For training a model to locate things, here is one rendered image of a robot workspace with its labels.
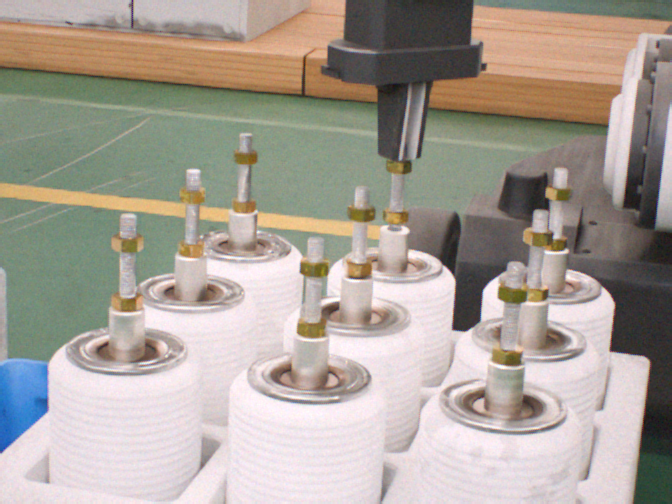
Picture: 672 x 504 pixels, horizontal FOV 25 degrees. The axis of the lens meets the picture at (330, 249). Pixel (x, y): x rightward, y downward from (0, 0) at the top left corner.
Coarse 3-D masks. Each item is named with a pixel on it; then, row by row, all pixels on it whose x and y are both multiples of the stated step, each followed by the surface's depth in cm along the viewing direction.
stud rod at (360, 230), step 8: (360, 192) 100; (368, 192) 100; (360, 200) 100; (368, 200) 100; (360, 208) 100; (360, 224) 100; (360, 232) 100; (352, 240) 101; (360, 240) 101; (352, 248) 101; (360, 248) 101; (352, 256) 101; (360, 256) 101
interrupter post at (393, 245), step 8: (384, 232) 112; (392, 232) 112; (400, 232) 112; (408, 232) 112; (384, 240) 112; (392, 240) 112; (400, 240) 112; (408, 240) 113; (384, 248) 112; (392, 248) 112; (400, 248) 112; (384, 256) 112; (392, 256) 112; (400, 256) 112; (384, 264) 113; (392, 264) 112; (400, 264) 113
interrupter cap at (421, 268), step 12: (372, 252) 116; (408, 252) 116; (420, 252) 116; (372, 264) 114; (408, 264) 115; (420, 264) 114; (432, 264) 114; (384, 276) 110; (396, 276) 111; (408, 276) 111; (420, 276) 111; (432, 276) 111
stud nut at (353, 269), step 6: (348, 258) 102; (348, 264) 101; (354, 264) 101; (360, 264) 101; (366, 264) 101; (348, 270) 101; (354, 270) 101; (360, 270) 101; (366, 270) 101; (354, 276) 101; (360, 276) 101
